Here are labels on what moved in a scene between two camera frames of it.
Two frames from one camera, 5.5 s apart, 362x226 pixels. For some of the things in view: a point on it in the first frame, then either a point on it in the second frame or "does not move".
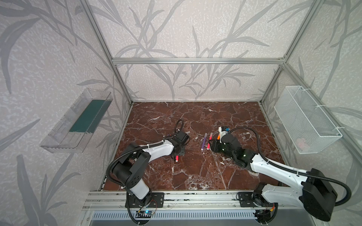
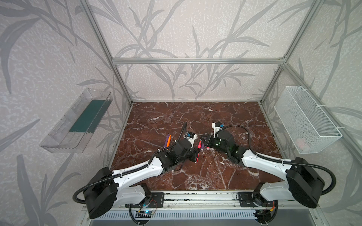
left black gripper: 178,151 → 192,152
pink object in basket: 301,143 does not move
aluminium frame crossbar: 199,61 does not move
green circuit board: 143,213 does not move
